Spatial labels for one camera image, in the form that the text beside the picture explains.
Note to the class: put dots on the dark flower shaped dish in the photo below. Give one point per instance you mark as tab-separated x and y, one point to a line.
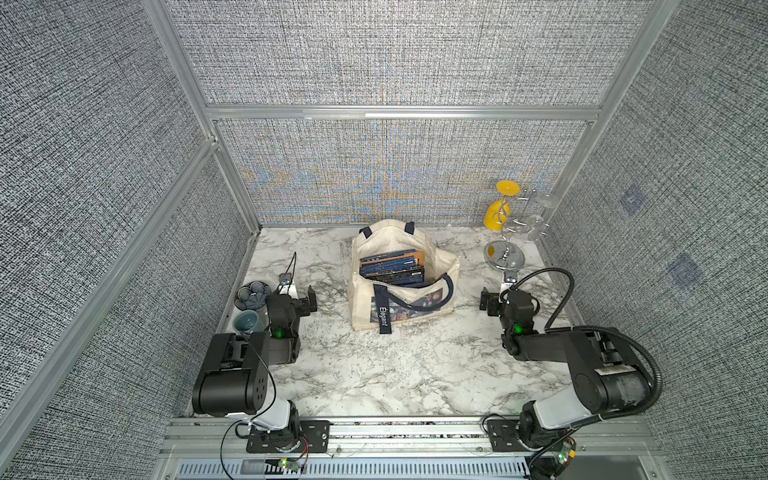
253	296

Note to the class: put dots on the teal ceramic cup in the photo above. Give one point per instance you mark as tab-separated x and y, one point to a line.
250	321

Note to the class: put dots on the aluminium front rail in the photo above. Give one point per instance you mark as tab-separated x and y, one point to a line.
411	447

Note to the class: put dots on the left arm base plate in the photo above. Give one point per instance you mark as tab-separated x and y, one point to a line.
305	435

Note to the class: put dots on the cream canvas tote bag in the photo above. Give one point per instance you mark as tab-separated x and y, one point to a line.
379	306

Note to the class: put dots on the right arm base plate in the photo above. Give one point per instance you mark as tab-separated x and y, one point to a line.
503	436

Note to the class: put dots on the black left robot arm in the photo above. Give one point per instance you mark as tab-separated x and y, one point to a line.
235	379

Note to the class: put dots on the yellow wine glass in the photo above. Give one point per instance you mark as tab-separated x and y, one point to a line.
499	212

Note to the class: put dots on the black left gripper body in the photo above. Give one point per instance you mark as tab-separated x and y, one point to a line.
301	308

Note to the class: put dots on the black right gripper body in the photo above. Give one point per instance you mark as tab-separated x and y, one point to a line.
493	305

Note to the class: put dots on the clear wine glass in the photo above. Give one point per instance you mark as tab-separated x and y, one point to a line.
535	220

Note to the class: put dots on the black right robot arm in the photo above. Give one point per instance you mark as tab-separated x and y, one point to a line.
611	374

